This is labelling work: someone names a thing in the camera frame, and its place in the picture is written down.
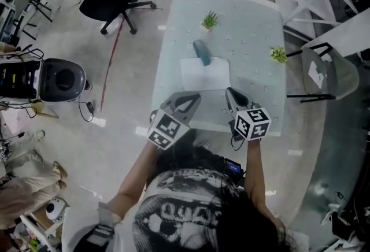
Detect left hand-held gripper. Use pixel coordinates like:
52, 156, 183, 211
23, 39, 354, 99
146, 91, 202, 150

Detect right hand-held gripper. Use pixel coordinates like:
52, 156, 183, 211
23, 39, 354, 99
225, 87, 273, 141

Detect teal rectangular block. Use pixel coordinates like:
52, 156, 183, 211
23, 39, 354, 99
193, 39, 213, 67

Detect person's left forearm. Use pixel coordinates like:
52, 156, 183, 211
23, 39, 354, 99
115, 140, 163, 206

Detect person's right forearm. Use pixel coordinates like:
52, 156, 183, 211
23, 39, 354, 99
244, 136, 268, 203

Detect person's black trousers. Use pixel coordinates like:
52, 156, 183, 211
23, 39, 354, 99
170, 129, 230, 177

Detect yellow-green leafy potted plant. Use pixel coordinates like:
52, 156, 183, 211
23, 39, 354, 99
269, 46, 288, 64

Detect light blue floral tablecloth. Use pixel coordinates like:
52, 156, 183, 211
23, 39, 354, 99
151, 0, 287, 138

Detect black device with blue screen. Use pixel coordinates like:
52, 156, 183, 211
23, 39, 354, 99
225, 158, 242, 175

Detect green spiky potted plant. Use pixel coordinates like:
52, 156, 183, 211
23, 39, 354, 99
201, 10, 220, 33

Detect white card with green mark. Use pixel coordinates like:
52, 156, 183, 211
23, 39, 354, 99
307, 61, 326, 88

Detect person's printed white t-shirt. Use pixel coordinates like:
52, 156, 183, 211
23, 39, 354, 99
62, 168, 310, 252

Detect red floor tape line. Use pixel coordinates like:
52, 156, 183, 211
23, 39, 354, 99
100, 17, 125, 113

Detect grey-green chair with black legs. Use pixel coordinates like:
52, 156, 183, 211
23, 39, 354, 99
286, 42, 360, 103

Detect dark grey rounded pod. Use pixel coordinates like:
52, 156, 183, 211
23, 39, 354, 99
40, 58, 88, 102

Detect white tabletop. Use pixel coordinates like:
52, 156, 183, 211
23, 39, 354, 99
301, 8, 370, 57

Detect wooden plank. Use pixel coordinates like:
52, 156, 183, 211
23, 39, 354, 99
35, 110, 60, 119

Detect white round device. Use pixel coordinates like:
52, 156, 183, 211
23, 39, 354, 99
45, 198, 69, 224

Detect light grey chair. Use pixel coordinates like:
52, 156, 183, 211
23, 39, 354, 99
11, 0, 54, 41

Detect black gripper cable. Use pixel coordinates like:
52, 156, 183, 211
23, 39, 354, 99
230, 129, 247, 151

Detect black floor cable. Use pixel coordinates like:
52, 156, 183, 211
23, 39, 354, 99
66, 98, 95, 123

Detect grey shoulder strap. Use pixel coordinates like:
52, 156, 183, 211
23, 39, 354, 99
86, 201, 117, 249

